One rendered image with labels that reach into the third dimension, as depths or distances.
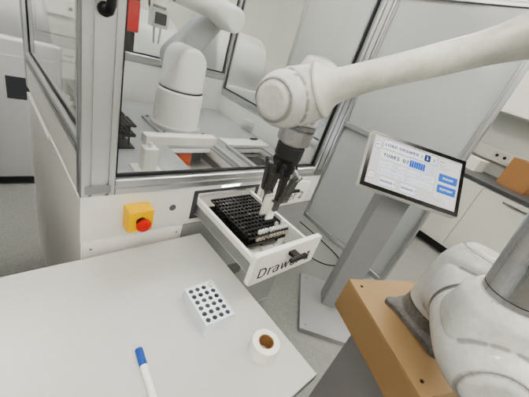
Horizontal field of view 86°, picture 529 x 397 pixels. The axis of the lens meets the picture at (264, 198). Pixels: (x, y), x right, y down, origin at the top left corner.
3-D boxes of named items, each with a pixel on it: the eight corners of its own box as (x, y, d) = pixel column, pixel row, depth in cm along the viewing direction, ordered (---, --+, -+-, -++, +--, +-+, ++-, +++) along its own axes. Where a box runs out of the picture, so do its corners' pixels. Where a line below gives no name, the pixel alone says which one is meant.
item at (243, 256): (305, 254, 98) (312, 241, 95) (248, 277, 81) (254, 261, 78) (238, 194, 121) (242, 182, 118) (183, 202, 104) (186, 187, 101)
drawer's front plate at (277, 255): (310, 260, 99) (323, 235, 94) (246, 287, 79) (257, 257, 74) (307, 257, 100) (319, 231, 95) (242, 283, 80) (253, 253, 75)
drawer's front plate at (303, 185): (303, 200, 139) (311, 180, 134) (259, 209, 119) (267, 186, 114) (300, 198, 140) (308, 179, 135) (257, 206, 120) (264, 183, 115)
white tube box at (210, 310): (231, 322, 75) (234, 313, 73) (203, 335, 69) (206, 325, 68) (209, 288, 82) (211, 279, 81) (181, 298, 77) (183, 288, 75)
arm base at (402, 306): (476, 340, 82) (490, 329, 79) (433, 360, 71) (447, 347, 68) (426, 290, 95) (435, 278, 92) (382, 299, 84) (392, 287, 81)
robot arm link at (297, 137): (298, 117, 78) (291, 137, 81) (275, 114, 72) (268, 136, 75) (323, 130, 73) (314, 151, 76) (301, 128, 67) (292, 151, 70)
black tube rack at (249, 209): (282, 242, 100) (288, 228, 97) (243, 254, 88) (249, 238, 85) (245, 208, 113) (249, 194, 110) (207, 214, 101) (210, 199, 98)
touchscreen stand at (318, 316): (367, 354, 173) (471, 218, 127) (297, 331, 173) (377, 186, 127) (355, 294, 218) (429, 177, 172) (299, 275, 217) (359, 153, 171)
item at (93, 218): (310, 199, 147) (321, 175, 140) (79, 243, 77) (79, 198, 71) (214, 128, 202) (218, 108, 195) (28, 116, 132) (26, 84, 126)
